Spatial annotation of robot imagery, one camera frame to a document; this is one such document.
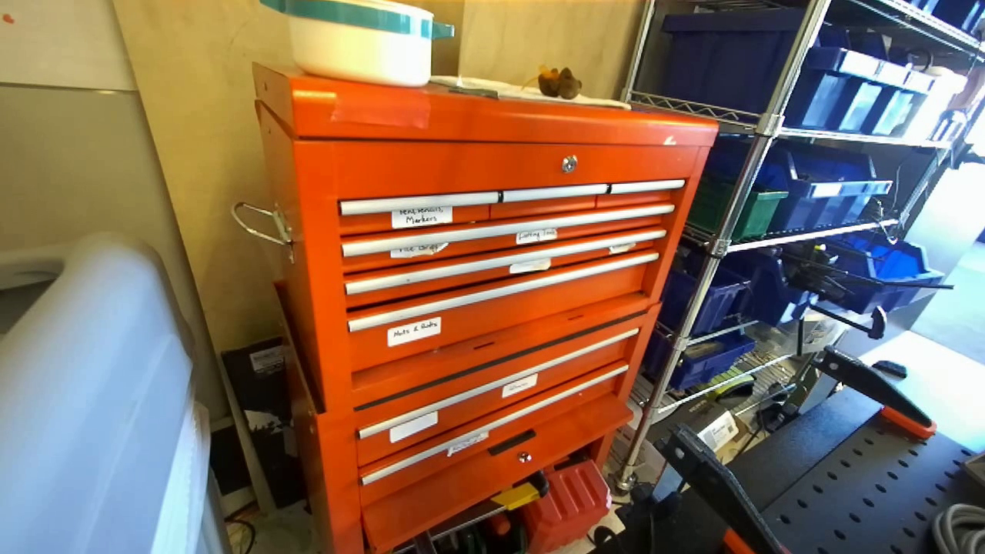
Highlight white cloth sheet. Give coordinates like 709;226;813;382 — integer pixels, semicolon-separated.
429;73;630;115

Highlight small brown doll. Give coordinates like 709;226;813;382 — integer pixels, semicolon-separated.
536;66;586;102

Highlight chrome wire shelf rack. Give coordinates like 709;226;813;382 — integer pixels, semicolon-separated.
611;0;985;486

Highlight white bowl teal stripe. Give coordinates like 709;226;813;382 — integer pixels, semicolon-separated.
255;0;459;90

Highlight blue open storage bin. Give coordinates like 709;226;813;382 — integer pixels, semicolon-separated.
817;235;947;316

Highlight red plastic case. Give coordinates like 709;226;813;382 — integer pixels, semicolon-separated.
525;459;616;550

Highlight yellow tool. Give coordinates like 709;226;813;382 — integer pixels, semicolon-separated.
489;481;542;515

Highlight blue storage bin white label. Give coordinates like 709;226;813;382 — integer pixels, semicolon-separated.
763;149;894;236

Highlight grey coiled cable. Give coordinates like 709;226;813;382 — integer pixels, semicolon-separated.
928;502;985;554

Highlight translucent plastic storage bin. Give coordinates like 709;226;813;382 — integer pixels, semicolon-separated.
0;236;224;554

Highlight dark blue storage bin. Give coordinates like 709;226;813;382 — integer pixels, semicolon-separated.
642;326;758;398
659;250;813;341
659;5;806;115

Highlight green storage bin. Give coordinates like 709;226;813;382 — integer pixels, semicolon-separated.
688;183;789;244

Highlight chrome chest side handle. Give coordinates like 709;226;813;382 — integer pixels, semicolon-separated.
226;198;294;250

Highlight orange metal tool chest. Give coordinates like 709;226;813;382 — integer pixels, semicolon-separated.
250;61;720;554

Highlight black box white labels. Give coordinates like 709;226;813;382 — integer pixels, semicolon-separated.
219;341;310;517

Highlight blue storage bin row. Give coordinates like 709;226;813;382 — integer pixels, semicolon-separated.
789;44;966;142

